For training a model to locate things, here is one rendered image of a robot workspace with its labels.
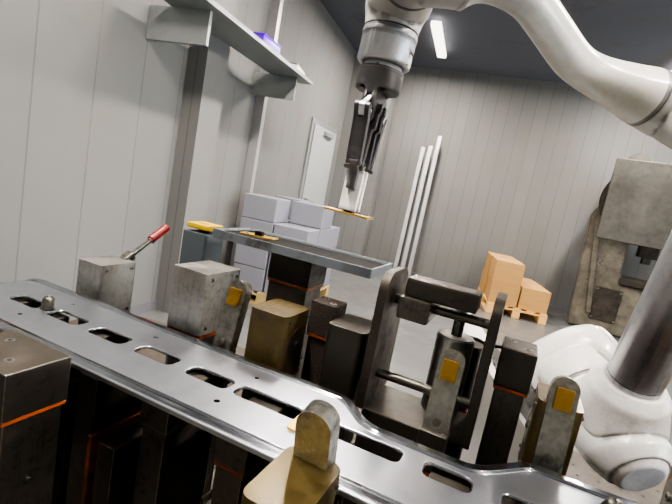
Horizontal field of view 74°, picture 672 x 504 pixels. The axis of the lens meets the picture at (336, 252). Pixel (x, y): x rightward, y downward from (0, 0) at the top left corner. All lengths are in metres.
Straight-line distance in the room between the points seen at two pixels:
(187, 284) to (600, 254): 6.61
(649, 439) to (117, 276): 1.09
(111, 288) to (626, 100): 1.03
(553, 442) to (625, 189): 6.27
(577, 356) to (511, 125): 6.96
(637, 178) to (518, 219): 1.87
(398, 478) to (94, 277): 0.72
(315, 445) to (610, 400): 0.72
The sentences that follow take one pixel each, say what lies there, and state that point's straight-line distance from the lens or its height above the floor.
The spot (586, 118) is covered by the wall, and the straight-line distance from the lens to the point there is 8.17.
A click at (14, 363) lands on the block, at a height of 1.03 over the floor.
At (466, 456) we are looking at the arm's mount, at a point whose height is 0.73.
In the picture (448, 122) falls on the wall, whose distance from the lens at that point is 8.01.
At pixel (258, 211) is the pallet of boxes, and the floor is 0.92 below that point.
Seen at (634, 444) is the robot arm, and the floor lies 0.94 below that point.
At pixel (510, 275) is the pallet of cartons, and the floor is 0.56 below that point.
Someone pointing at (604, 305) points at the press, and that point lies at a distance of 7.19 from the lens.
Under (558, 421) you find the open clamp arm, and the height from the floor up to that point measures 1.05.
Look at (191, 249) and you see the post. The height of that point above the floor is 1.10.
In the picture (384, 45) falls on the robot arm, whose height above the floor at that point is 1.53.
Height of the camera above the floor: 1.30
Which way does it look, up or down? 8 degrees down
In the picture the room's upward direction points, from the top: 11 degrees clockwise
